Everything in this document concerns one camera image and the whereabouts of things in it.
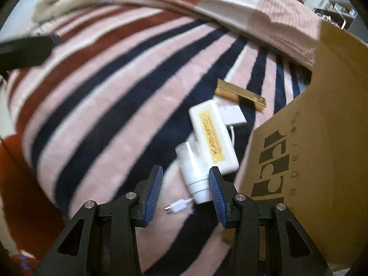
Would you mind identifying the white usb cable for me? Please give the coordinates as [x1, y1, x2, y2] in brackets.
[164, 198, 196, 216]

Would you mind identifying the white adapter with cable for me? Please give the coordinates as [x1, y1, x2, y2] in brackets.
[219, 105, 248, 147]

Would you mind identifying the striped pink blanket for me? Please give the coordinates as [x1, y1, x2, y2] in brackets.
[0, 6, 314, 276]

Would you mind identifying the pink and white quilt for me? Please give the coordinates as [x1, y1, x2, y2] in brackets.
[33, 0, 324, 69]

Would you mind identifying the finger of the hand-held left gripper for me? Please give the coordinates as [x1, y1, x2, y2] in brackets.
[0, 33, 61, 72]

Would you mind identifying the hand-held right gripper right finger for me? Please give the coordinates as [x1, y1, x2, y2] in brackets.
[208, 166, 334, 276]

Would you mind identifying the gold rectangular bar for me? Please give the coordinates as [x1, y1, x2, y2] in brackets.
[214, 78, 267, 113]

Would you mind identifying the white box with yellow label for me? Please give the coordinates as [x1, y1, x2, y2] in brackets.
[189, 99, 240, 175]

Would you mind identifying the white tube bottle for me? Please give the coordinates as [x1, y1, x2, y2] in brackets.
[175, 141, 213, 204]

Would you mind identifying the brown cardboard box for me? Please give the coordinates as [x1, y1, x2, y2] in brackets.
[222, 20, 368, 268]

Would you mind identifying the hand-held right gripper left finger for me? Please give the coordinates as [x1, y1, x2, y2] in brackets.
[34, 165, 164, 276]

